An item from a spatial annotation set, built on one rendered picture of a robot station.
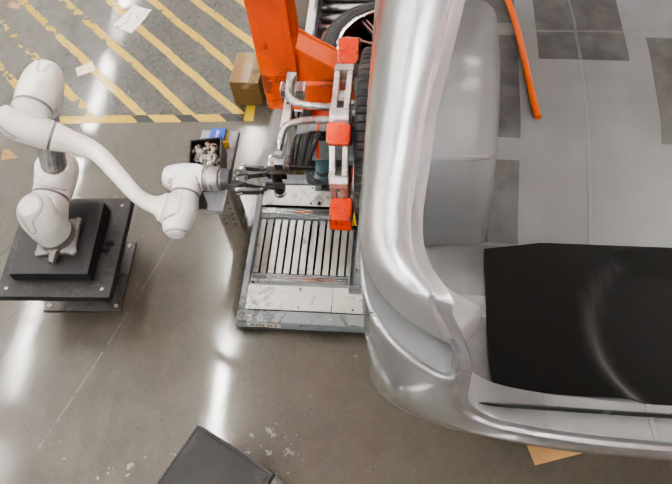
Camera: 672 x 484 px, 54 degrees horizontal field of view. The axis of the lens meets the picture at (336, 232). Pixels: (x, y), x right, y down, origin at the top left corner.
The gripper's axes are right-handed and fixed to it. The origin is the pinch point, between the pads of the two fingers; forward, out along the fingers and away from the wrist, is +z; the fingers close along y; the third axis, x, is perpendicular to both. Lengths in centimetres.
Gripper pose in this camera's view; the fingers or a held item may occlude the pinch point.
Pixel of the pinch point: (276, 180)
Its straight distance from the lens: 238.8
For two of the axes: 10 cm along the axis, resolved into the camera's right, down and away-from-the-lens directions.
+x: -0.7, -5.1, -8.6
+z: 9.9, 0.4, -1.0
